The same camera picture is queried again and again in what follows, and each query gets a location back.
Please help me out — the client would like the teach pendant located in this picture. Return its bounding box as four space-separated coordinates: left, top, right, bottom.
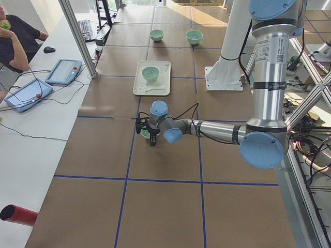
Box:
45 59 82 85
5 78 53 113

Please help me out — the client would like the red cylinder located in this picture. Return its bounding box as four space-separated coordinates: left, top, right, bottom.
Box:
1 204 39 226

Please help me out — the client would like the black keyboard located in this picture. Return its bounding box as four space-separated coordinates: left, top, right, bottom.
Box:
78 20 94 42

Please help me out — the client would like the white tray with bear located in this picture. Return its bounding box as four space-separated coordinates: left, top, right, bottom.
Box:
132 60 171 96

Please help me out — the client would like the black computer mouse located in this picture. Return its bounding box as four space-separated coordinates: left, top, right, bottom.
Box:
43 46 56 54

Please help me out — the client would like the seated person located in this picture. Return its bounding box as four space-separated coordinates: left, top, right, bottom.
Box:
0 5 50 103

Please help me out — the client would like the white plastic spoon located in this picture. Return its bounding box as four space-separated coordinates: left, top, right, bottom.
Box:
144 87 165 93

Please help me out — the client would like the teach pendant far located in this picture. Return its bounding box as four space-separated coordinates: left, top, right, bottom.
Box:
45 59 82 85

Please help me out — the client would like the teach pendant near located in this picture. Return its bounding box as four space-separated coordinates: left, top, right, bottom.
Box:
5 78 53 113

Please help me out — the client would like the aluminium side frame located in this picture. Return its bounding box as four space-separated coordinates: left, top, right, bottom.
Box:
276 38 330 247

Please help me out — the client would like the aluminium frame post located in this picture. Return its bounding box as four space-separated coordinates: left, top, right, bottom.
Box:
58 0 98 79

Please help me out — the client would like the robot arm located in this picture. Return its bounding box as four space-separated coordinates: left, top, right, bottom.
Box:
142 1 307 169

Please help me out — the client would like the green bowl on tray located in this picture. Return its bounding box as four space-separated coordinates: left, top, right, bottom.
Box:
142 66 159 82

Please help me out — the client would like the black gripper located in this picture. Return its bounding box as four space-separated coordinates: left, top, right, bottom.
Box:
147 125 159 147

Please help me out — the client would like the green bowl with ice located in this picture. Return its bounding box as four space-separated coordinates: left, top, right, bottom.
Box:
186 30 203 45

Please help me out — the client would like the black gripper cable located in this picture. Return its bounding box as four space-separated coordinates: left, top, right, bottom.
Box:
165 102 200 122

